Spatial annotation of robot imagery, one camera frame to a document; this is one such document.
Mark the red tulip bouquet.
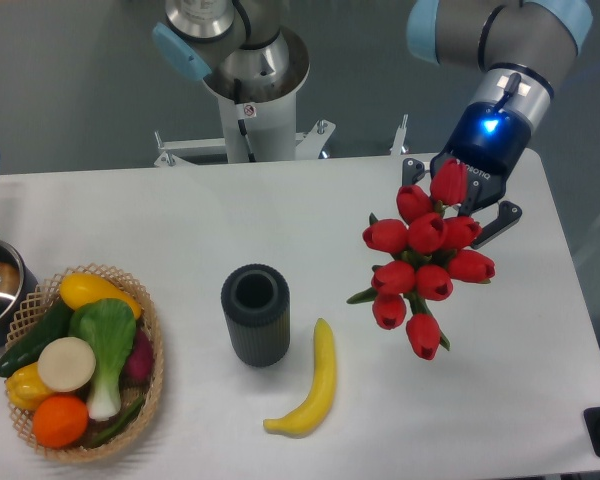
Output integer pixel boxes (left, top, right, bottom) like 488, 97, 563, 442
347, 157, 496, 360

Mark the green cucumber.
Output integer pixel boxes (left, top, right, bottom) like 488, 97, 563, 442
0, 300, 74, 378

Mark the green bean pod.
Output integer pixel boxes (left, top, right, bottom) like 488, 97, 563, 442
85, 396, 145, 449

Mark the yellow squash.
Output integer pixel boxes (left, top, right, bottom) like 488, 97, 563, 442
59, 273, 142, 320

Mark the dark grey ribbed vase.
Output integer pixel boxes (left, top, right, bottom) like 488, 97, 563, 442
221, 264, 290, 368

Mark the woven wicker basket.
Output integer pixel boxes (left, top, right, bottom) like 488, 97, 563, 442
6, 264, 164, 463

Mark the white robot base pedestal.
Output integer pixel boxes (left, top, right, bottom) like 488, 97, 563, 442
152, 1, 335, 163

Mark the orange fruit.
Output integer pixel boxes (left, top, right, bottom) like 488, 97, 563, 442
32, 394, 89, 449

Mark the purple sweet potato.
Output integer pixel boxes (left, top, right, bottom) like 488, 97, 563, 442
124, 329, 154, 382

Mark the green bok choy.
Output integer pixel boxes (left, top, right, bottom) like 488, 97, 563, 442
69, 298, 136, 422

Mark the yellow banana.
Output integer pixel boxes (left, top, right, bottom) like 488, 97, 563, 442
263, 318, 338, 438

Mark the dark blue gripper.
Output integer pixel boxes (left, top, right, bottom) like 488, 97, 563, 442
401, 103, 531, 250

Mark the yellow bell pepper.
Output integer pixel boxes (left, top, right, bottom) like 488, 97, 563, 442
5, 362, 55, 411

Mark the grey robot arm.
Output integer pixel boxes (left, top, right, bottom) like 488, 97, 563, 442
406, 1, 593, 248

